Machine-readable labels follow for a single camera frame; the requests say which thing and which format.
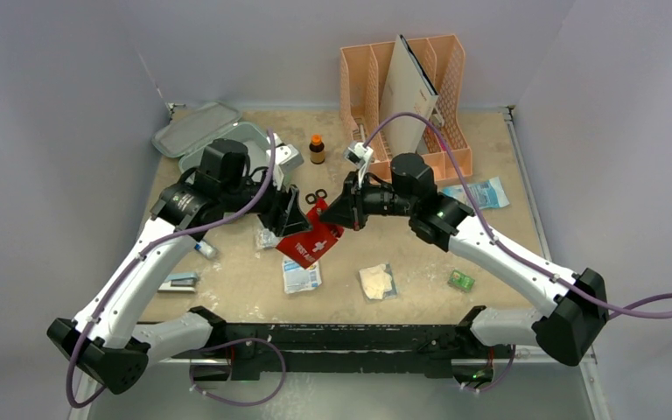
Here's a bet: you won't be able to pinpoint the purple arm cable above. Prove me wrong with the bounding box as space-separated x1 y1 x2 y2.
65 128 277 410
362 111 672 321

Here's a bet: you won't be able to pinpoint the black handled scissors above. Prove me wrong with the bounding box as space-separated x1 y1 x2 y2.
305 188 328 205

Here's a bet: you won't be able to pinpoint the brown bottle orange cap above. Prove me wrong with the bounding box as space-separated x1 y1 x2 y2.
309 134 326 165

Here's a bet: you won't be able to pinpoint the blue white stapler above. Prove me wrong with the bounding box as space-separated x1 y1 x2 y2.
157 272 200 293

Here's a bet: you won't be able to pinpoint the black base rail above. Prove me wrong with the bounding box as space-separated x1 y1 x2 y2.
192 320 511 382

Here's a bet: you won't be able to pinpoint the small green box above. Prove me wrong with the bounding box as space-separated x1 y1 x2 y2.
448 269 475 292

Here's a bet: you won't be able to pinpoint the clear bag alcohol pads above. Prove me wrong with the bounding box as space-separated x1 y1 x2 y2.
255 227 281 250

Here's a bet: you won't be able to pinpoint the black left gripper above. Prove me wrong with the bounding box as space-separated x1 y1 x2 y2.
221 164 312 235

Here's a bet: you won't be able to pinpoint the blue wet wipes pack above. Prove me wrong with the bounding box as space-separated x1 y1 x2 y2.
441 177 510 210

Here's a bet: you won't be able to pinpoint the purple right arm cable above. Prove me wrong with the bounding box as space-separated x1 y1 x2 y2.
362 111 672 321

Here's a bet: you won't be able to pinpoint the beige folder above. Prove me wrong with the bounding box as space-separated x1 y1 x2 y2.
380 34 438 156

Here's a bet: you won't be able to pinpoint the small white blue tube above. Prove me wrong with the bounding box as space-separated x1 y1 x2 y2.
194 241 218 260

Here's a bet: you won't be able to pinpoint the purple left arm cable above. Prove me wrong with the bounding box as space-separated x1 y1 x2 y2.
65 128 277 410

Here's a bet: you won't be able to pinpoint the red first aid pouch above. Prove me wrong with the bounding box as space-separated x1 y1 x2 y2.
276 199 344 269

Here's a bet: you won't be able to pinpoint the green medicine case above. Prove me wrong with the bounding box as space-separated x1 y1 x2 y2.
151 101 270 158

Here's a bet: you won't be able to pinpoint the white blue mask packet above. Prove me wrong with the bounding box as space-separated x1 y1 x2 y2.
282 256 322 294

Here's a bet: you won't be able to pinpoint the gauze in clear bag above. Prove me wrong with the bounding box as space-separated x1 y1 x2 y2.
359 263 397 301

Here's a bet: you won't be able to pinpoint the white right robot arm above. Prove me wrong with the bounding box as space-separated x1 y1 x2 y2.
320 153 609 366

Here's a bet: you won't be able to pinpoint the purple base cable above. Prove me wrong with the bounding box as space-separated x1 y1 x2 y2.
187 334 289 407

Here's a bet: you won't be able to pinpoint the pink item in organizer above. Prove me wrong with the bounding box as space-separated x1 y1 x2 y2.
428 127 452 152

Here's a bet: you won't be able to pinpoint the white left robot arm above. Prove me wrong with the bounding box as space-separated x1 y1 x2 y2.
47 134 312 395

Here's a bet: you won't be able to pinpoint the peach desk file organizer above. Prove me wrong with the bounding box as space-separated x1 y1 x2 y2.
339 33 474 188

